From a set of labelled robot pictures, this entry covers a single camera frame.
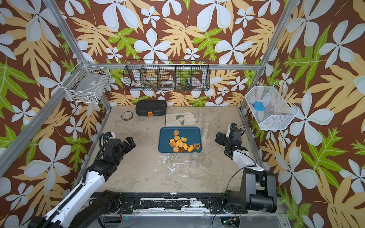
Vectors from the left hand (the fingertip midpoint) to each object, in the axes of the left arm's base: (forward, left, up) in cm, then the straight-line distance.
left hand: (127, 139), depth 82 cm
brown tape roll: (+33, +14, -16) cm, 39 cm away
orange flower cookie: (+1, -28, -14) cm, 31 cm away
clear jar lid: (-7, -47, -16) cm, 51 cm away
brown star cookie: (+1, -31, -14) cm, 34 cm away
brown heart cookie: (+4, -42, -15) cm, 45 cm away
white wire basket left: (+29, +26, +17) cm, 43 cm away
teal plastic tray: (+15, -40, -16) cm, 46 cm away
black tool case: (+38, -6, -13) cm, 40 cm away
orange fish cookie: (+5, -30, -14) cm, 34 cm away
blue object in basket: (+19, -79, +10) cm, 82 cm away
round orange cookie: (+11, -28, -16) cm, 34 cm away
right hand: (+8, -58, -6) cm, 59 cm away
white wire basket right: (+15, -85, +11) cm, 87 cm away
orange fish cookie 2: (+2, -38, -14) cm, 41 cm away
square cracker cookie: (+9, -33, -14) cm, 37 cm away
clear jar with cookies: (+13, -48, -8) cm, 51 cm away
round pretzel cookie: (+16, -28, -16) cm, 36 cm away
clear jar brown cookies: (+27, -46, -8) cm, 54 cm away
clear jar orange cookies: (-6, -40, -11) cm, 42 cm away
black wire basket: (+44, -21, +14) cm, 51 cm away
